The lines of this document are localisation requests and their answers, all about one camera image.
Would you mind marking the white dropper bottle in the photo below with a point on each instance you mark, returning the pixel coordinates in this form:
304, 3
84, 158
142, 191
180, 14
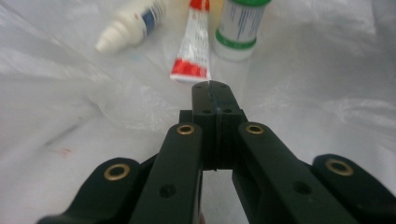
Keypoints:
130, 28

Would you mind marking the red and white tube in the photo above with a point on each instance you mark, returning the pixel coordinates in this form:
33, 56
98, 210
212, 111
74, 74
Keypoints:
194, 46

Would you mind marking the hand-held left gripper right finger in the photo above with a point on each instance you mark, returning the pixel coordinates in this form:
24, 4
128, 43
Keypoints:
267, 168

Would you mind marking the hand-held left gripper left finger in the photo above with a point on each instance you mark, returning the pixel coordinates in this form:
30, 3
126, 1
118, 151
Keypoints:
183, 161

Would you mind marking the clear plastic bag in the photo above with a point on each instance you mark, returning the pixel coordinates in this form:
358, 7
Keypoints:
77, 109

